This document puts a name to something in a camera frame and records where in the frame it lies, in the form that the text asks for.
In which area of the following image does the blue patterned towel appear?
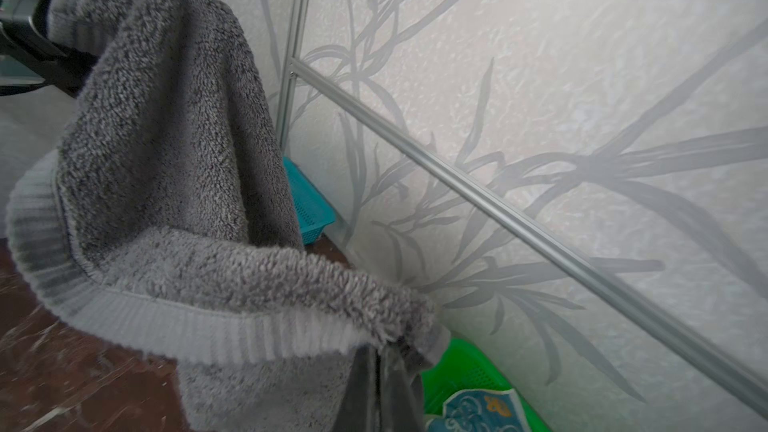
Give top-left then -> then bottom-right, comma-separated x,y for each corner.
425,389 -> 531,432

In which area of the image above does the grey terry towel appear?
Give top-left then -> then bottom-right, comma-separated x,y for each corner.
6,0 -> 450,431

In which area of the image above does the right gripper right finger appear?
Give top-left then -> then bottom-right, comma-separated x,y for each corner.
379,344 -> 425,432

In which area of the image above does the teal plastic basket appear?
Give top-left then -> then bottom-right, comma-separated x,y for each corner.
283,157 -> 336,245

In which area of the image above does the aluminium frame crossbar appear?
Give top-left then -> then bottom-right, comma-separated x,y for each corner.
278,0 -> 767,431

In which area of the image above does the green plastic basket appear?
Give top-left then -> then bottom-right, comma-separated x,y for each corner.
422,338 -> 549,432

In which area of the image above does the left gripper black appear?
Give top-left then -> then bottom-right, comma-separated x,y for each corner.
1,0 -> 95,97

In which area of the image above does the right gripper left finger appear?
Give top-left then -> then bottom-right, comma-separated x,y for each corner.
332,346 -> 379,432

